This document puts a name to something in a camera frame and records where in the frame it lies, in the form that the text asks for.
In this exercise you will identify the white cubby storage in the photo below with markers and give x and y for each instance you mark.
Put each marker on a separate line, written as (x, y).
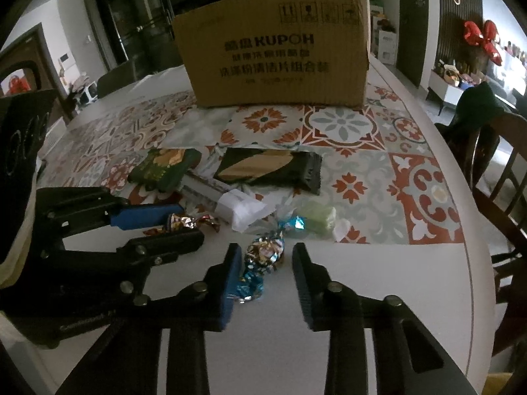
(87, 95)

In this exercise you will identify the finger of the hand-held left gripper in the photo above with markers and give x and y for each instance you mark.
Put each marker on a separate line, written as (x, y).
(169, 242)
(144, 216)

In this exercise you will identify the brown wooden chair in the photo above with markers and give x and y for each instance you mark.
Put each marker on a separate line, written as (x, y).
(512, 125)

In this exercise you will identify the white tube snack packet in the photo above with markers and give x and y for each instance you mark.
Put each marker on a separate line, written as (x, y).
(243, 210)

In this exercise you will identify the dark green yellow snack packet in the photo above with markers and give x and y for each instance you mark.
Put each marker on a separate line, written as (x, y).
(160, 168)

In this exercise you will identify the red foil balloon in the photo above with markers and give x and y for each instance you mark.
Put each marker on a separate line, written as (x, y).
(488, 39)

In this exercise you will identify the patterned table runner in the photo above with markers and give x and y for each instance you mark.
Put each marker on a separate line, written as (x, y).
(362, 140)

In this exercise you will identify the blue foil candy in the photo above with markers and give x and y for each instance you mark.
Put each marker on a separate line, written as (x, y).
(293, 224)
(252, 282)

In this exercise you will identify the white hallway shelf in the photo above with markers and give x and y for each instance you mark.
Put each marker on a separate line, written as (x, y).
(385, 41)

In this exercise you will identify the dark hallway door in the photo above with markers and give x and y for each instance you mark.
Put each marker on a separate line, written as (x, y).
(413, 24)

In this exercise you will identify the black sliding glass door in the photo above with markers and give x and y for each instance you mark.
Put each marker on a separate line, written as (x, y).
(136, 12)

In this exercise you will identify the brown gold foil candy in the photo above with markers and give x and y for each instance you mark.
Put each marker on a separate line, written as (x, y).
(183, 222)

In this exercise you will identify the dark slatted wall panel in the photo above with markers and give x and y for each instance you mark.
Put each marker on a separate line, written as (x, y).
(469, 12)

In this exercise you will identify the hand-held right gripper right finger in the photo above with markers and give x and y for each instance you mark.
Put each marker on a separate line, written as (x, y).
(304, 288)

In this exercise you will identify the brown cardboard box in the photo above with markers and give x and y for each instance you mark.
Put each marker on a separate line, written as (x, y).
(271, 49)

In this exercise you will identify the pale green wrapped sweet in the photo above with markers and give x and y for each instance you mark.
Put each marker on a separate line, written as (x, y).
(319, 218)

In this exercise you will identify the colourful foil candy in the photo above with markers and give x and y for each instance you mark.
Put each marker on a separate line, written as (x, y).
(265, 251)

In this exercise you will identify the red and white door poster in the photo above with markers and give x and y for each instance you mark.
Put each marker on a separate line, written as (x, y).
(18, 84)

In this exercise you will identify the small white wrapper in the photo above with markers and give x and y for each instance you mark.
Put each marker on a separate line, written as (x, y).
(341, 229)

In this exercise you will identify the dark green cloth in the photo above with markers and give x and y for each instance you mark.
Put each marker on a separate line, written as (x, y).
(473, 103)

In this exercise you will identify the white low cabinet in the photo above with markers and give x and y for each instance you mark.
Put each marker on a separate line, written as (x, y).
(442, 90)

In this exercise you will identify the brown door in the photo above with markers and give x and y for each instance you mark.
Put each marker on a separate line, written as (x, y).
(45, 61)

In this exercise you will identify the dark green gold striped packet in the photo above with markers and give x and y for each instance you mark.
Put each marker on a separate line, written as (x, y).
(263, 166)

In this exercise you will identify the dark upholstered chair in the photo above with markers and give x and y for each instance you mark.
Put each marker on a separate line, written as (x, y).
(117, 80)

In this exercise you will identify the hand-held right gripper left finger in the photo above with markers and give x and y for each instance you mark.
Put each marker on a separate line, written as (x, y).
(228, 292)

